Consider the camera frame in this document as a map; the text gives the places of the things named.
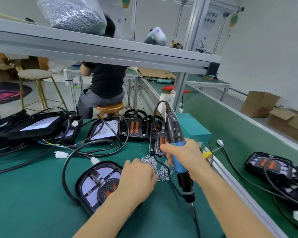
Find person's left hand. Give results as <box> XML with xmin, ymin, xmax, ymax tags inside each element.
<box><xmin>116</xmin><ymin>158</ymin><xmax>159</xmax><ymax>207</ymax></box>

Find person's right hand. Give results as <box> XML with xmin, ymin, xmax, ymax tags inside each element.
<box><xmin>160</xmin><ymin>138</ymin><xmax>213</xmax><ymax>183</ymax></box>

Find heap of small silver screws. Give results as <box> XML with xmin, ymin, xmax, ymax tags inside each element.
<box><xmin>140</xmin><ymin>154</ymin><xmax>171</xmax><ymax>182</ymax></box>

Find black cover orange strips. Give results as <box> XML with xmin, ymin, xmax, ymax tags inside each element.
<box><xmin>99</xmin><ymin>180</ymin><xmax>120</xmax><ymax>202</ymax></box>
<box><xmin>149</xmin><ymin>115</ymin><xmax>171</xmax><ymax>158</ymax></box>
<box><xmin>120</xmin><ymin>108</ymin><xmax>150</xmax><ymax>142</ymax></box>

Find blue black electric screwdriver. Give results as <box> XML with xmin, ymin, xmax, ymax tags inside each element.
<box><xmin>164</xmin><ymin>101</ymin><xmax>196</xmax><ymax>204</ymax></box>

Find stack of unassembled lamp housings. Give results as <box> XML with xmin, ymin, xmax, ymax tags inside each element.
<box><xmin>0</xmin><ymin>107</ymin><xmax>124</xmax><ymax>169</ymax></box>

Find person's right forearm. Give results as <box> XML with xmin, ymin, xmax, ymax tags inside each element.
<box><xmin>194</xmin><ymin>168</ymin><xmax>276</xmax><ymax>238</ymax></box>

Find person's left forearm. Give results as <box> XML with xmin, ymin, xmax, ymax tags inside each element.
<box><xmin>72</xmin><ymin>196</ymin><xmax>142</xmax><ymax>238</ymax></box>

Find teal power supply box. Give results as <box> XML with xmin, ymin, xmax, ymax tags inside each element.
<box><xmin>176</xmin><ymin>113</ymin><xmax>213</xmax><ymax>148</ymax></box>

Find white power strip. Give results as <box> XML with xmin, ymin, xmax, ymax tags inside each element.
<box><xmin>159</xmin><ymin>93</ymin><xmax>174</xmax><ymax>115</ymax></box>

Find red tool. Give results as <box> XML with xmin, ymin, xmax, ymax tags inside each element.
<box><xmin>161</xmin><ymin>85</ymin><xmax>192</xmax><ymax>94</ymax></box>

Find round brown wooden stool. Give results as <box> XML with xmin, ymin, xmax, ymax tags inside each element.
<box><xmin>95</xmin><ymin>101</ymin><xmax>126</xmax><ymax>118</ymax></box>

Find green workbench white legs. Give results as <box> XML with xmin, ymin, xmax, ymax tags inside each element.
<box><xmin>185</xmin><ymin>73</ymin><xmax>231</xmax><ymax>102</ymax></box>

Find brown cardboard box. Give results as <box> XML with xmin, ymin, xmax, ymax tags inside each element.
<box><xmin>240</xmin><ymin>90</ymin><xmax>282</xmax><ymax>118</ymax></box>
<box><xmin>267</xmin><ymin>107</ymin><xmax>298</xmax><ymax>148</ymax></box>

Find small green workbench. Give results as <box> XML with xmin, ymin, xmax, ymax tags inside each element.
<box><xmin>65</xmin><ymin>67</ymin><xmax>141</xmax><ymax>112</ymax></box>

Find white handheld device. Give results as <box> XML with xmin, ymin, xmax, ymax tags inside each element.
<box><xmin>143</xmin><ymin>26</ymin><xmax>169</xmax><ymax>47</ymax></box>

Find round beige stool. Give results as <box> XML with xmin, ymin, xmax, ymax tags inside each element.
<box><xmin>17</xmin><ymin>69</ymin><xmax>69</xmax><ymax>113</ymax></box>

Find colourful round rug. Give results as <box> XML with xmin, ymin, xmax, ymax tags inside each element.
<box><xmin>0</xmin><ymin>81</ymin><xmax>33</xmax><ymax>106</ymax></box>

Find open brown cardboard carton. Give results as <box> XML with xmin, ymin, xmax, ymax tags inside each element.
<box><xmin>0</xmin><ymin>56</ymin><xmax>20</xmax><ymax>83</ymax></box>

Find clear bag of screws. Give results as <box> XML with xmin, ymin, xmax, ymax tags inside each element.
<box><xmin>35</xmin><ymin>0</ymin><xmax>109</xmax><ymax>36</ymax></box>

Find beige flat folder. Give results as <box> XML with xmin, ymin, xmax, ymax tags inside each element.
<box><xmin>0</xmin><ymin>10</ymin><xmax>26</xmax><ymax>24</ymax></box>

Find aluminium shelf frame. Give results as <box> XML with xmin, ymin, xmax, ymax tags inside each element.
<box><xmin>0</xmin><ymin>0</ymin><xmax>245</xmax><ymax>122</ymax></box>

